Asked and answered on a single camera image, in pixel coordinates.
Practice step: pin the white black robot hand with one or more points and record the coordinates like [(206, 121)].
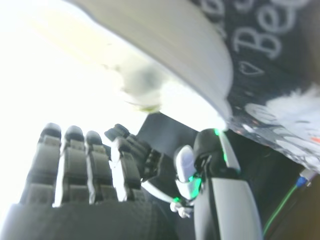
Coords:
[(75, 220)]

